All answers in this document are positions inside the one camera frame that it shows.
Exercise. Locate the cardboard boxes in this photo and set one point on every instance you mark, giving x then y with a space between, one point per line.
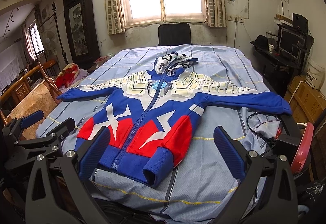
307 104

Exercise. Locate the dark framed painting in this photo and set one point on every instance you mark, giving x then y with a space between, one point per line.
81 32

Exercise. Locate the black office chair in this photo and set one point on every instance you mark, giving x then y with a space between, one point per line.
174 34

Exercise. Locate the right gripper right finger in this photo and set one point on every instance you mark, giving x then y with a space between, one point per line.
232 151

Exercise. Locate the black computer monitor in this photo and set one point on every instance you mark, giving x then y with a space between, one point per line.
290 42

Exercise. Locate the wooden chair frame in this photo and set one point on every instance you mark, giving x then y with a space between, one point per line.
27 100

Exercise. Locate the blue red hooded jacket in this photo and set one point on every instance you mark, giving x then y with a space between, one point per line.
153 115

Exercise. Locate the red flower blanket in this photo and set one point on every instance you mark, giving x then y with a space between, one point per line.
67 76

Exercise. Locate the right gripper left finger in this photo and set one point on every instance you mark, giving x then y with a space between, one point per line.
91 151

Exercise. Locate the standing fan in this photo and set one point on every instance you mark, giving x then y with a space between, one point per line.
50 43

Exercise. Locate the white paper cup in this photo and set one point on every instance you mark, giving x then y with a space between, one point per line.
271 48

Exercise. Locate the black desk with clutter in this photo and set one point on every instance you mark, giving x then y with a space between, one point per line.
277 71

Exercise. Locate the white plastic bucket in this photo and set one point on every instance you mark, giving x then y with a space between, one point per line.
314 74

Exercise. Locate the red plastic stool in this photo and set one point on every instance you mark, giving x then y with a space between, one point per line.
303 149

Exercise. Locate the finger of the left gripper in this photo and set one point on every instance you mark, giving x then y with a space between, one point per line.
31 119
63 129

